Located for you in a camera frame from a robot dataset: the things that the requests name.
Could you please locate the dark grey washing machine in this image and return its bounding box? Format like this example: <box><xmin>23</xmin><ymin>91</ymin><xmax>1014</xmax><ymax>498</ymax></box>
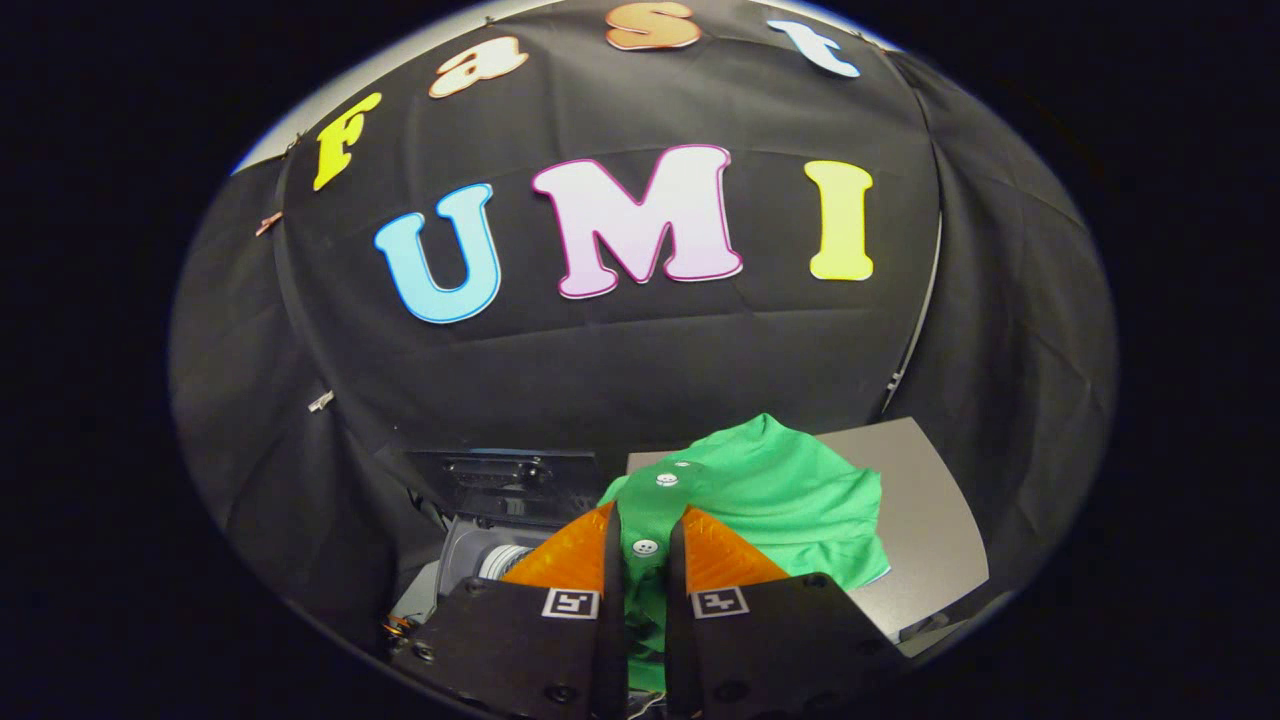
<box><xmin>385</xmin><ymin>450</ymin><xmax>607</xmax><ymax>651</ymax></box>

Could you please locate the green polo shirt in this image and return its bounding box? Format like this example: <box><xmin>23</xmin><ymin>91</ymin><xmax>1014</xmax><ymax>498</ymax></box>
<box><xmin>598</xmin><ymin>413</ymin><xmax>892</xmax><ymax>697</ymax></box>

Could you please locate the beige cabinet with grey top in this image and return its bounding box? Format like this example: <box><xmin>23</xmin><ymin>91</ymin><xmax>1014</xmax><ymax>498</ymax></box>
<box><xmin>625</xmin><ymin>417</ymin><xmax>991</xmax><ymax>659</ymax></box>

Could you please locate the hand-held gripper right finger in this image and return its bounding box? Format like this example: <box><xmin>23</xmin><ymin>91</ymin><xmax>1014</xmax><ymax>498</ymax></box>
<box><xmin>665</xmin><ymin>505</ymin><xmax>911</xmax><ymax>720</ymax></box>

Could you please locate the black backdrop cloth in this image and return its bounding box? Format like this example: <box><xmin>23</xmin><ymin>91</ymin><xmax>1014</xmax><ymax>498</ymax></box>
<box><xmin>170</xmin><ymin>0</ymin><xmax>1117</xmax><ymax>651</ymax></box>

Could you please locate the dark washing machine lid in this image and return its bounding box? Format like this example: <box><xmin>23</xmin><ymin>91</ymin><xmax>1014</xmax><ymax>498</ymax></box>
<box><xmin>408</xmin><ymin>450</ymin><xmax>602</xmax><ymax>528</ymax></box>

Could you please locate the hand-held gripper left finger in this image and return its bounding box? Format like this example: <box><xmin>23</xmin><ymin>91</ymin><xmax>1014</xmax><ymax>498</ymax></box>
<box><xmin>390</xmin><ymin>500</ymin><xmax>630</xmax><ymax>720</ymax></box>

